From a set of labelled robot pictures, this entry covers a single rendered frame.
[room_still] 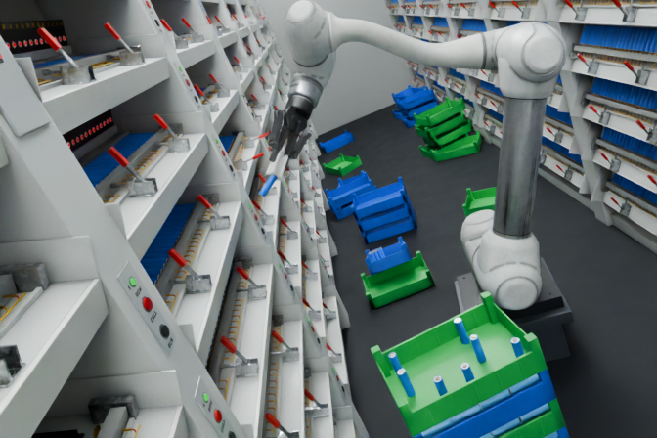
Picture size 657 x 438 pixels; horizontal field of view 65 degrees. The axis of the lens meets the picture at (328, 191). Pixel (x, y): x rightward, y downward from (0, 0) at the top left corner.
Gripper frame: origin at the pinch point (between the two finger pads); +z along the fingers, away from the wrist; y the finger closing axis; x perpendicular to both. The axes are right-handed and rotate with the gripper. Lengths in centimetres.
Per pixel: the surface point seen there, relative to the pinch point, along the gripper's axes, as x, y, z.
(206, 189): -2.9, 14.9, 14.6
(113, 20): -3, 51, -8
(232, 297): 10.4, 5.5, 37.6
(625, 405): 61, -94, 29
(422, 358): 37, -31, 37
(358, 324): -46, -99, 20
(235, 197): 0.9, 8.9, 13.9
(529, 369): 62, -31, 34
